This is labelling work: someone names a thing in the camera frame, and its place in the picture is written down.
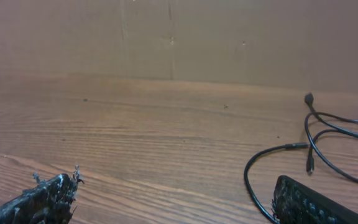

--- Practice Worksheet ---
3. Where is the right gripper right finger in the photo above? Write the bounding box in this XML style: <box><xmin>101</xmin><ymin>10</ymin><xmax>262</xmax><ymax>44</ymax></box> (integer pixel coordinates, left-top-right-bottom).
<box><xmin>272</xmin><ymin>175</ymin><xmax>358</xmax><ymax>224</ymax></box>

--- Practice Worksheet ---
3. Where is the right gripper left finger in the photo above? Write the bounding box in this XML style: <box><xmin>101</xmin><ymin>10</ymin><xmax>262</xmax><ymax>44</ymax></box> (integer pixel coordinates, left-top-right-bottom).
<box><xmin>0</xmin><ymin>165</ymin><xmax>83</xmax><ymax>224</ymax></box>

